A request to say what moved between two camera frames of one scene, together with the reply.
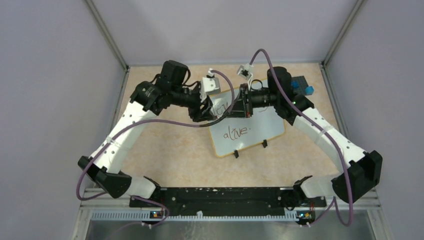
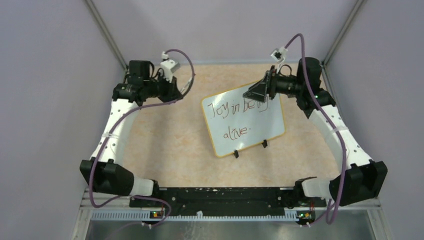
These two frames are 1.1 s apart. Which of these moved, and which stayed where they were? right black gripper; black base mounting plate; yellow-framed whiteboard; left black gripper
Moved: right black gripper; left black gripper
Stayed: yellow-framed whiteboard; black base mounting plate
